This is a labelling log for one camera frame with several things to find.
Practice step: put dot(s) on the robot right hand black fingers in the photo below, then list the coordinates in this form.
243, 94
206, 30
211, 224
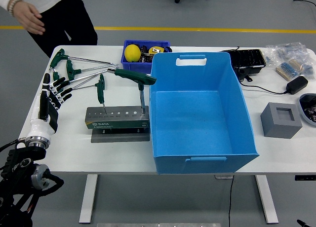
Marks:
303, 224

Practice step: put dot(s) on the person's right hand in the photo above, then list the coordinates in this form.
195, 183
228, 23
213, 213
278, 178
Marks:
29, 17

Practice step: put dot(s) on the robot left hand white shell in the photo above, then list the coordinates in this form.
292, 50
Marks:
39, 125

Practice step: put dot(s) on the metal hex key stand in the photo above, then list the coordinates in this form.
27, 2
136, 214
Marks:
116, 124

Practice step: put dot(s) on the large light blue plastic box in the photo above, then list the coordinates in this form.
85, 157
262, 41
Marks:
192, 118

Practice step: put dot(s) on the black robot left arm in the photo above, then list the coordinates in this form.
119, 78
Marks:
22, 153

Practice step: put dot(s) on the white table leg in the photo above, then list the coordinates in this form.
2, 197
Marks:
267, 202
87, 200

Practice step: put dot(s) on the person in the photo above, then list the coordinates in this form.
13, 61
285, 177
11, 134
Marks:
74, 19

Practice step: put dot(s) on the black table control panel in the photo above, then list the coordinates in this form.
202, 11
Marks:
304, 177

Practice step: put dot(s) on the grey cube with square recess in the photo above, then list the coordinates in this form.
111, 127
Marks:
271, 125

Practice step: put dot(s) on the yellow ball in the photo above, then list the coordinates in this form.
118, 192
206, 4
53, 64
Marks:
132, 53

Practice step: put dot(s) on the small dark blue parts bin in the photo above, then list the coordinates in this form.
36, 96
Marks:
133, 66

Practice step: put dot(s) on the grey bowl with small parts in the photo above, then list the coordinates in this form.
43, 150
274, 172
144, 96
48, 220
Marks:
301, 108

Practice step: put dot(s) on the black roll in bin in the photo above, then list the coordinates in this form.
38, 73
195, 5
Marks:
144, 50

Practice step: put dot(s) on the yellow tape measure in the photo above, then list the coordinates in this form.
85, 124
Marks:
156, 49

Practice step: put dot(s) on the black power adapter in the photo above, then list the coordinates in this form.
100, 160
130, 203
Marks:
297, 85

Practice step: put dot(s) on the blue resistor strip pack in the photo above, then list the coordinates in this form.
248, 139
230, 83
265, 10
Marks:
287, 70

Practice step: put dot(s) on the black plastic tray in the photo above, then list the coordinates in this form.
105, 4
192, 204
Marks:
249, 59

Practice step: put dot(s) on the clear plastic bags with parts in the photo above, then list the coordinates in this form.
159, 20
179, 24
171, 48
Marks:
288, 50

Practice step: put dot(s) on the grey under-table bracket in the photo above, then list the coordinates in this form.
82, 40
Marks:
222, 177

